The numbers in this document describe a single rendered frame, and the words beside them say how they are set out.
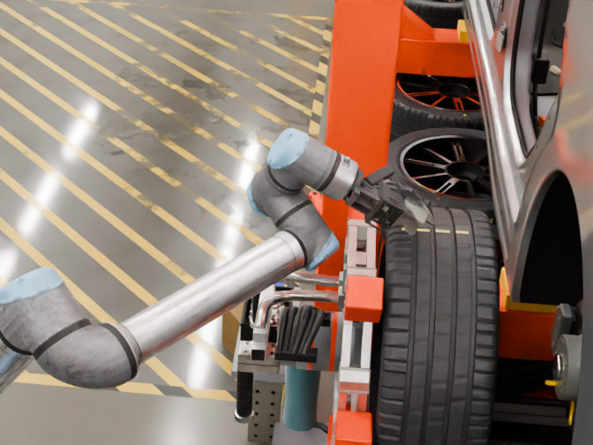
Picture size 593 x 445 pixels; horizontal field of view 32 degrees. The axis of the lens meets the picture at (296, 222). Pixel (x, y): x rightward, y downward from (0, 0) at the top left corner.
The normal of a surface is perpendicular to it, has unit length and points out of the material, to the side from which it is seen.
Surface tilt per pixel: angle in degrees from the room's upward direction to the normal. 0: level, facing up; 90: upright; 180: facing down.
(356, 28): 90
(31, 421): 0
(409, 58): 90
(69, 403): 0
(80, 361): 68
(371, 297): 35
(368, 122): 90
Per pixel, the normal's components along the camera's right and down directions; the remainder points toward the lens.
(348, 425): 0.04, -0.85
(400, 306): 0.00, -0.36
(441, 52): -0.07, 0.53
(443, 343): -0.02, -0.14
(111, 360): 0.47, 0.01
